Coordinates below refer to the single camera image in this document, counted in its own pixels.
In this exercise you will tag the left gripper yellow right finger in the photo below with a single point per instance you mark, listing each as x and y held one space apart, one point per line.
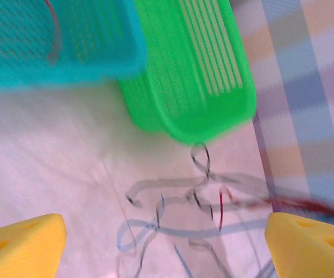
311 249

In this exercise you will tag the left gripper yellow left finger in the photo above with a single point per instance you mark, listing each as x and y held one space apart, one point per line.
19 249

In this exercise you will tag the green plastic basket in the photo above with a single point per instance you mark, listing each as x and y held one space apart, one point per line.
184 87

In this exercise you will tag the teal plastic basket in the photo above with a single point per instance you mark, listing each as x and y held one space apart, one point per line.
97 34

